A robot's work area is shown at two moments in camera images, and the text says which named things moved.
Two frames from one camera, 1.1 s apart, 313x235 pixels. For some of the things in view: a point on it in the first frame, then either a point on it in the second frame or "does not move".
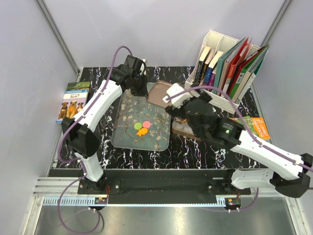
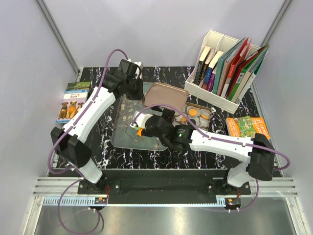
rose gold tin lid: (156, 93) does not move
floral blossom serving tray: (133, 109) does not move
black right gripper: (177, 109) → (168, 114)
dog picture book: (72, 102) does not move
